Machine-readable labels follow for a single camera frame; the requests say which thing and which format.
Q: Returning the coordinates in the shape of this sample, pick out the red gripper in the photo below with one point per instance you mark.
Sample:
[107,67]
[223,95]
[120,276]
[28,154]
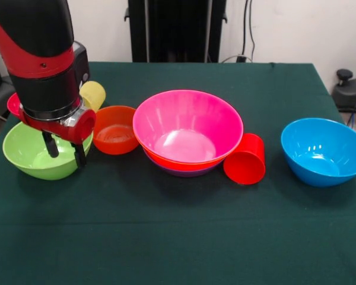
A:
[80,130]

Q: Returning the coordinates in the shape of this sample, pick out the light green bowl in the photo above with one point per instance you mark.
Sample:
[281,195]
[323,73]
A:
[23,148]

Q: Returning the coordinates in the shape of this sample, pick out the large orange bowl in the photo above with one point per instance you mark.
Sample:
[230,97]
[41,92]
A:
[172,164]

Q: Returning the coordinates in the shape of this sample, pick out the large pink bowl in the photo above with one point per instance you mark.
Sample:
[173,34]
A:
[187,118]

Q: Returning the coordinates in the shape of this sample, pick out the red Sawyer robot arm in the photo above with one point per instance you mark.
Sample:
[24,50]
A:
[41,59]

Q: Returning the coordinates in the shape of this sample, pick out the small orange-red bowl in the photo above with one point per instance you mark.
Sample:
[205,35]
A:
[112,139]

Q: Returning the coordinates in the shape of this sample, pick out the yellow cup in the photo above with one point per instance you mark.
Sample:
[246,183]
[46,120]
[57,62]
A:
[95,93]

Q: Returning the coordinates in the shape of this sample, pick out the small crimson bowl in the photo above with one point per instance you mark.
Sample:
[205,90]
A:
[13,105]

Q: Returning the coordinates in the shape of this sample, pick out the purple bowl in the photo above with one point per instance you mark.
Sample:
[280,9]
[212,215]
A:
[184,173]

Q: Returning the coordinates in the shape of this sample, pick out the dark green tablecloth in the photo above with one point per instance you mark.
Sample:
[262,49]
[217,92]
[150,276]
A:
[178,231]

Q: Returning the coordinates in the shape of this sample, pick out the red cup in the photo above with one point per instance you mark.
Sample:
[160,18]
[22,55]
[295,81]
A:
[246,166]

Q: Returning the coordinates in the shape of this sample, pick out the blue bowl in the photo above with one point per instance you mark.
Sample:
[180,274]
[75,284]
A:
[323,154]

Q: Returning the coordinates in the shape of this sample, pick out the grey pedestal foot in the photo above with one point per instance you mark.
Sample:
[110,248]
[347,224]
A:
[348,95]
[0,95]

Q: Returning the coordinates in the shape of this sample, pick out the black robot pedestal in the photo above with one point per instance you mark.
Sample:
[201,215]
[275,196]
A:
[172,29]

